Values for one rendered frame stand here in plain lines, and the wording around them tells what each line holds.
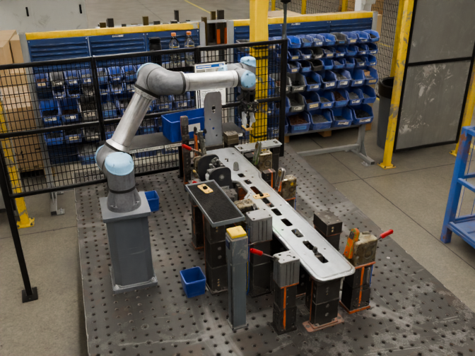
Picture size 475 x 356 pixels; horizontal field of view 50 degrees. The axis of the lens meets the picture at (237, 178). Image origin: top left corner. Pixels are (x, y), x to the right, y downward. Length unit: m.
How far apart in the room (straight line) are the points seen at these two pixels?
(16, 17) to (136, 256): 6.93
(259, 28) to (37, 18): 5.92
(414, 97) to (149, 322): 3.79
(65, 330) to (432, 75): 3.99
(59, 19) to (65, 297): 5.98
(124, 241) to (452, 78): 4.04
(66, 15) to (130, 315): 7.06
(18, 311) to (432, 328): 2.52
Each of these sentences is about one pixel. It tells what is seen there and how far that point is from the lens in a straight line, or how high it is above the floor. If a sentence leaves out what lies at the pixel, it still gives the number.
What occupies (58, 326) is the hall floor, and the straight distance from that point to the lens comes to 3.45.
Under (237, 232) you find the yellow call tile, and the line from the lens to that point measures 1.94.
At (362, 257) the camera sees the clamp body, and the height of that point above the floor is 0.99.
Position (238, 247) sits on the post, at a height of 1.11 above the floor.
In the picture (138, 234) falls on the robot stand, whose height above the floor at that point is 0.99.
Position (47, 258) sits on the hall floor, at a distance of 4.09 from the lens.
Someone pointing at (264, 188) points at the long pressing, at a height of 1.00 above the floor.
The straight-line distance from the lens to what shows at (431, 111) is 5.53.
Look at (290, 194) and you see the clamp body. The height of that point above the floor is 0.95.
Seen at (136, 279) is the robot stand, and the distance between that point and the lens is 2.43.
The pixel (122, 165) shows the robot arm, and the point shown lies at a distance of 2.18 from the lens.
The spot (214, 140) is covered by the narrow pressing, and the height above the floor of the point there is 1.03.
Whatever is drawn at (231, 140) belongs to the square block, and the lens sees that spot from 3.16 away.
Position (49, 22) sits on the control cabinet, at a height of 0.92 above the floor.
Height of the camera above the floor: 2.20
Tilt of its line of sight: 26 degrees down
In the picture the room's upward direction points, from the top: 1 degrees counter-clockwise
